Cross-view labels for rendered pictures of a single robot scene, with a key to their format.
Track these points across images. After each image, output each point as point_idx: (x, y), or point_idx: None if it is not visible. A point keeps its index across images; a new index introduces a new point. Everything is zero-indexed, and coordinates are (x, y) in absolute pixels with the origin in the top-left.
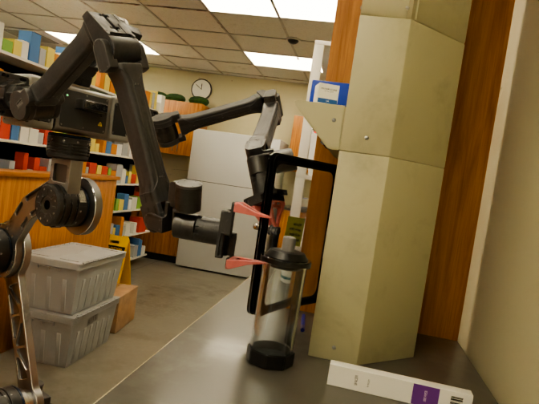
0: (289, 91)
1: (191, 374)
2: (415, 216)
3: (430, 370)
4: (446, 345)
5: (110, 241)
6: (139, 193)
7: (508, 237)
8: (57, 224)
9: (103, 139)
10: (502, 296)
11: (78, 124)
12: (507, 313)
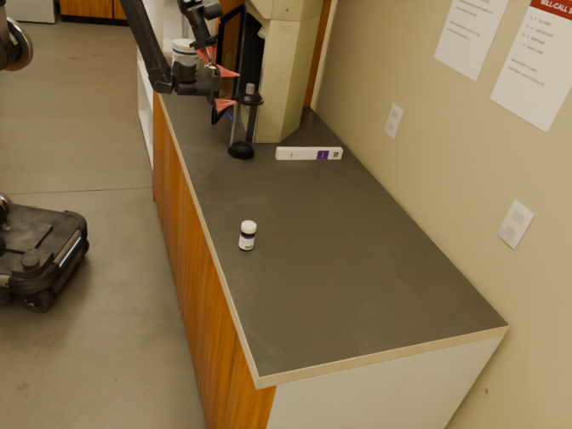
0: None
1: (217, 174)
2: (306, 51)
3: (311, 134)
4: (307, 112)
5: None
6: (146, 68)
7: (349, 52)
8: (2, 69)
9: None
10: (344, 87)
11: None
12: (347, 98)
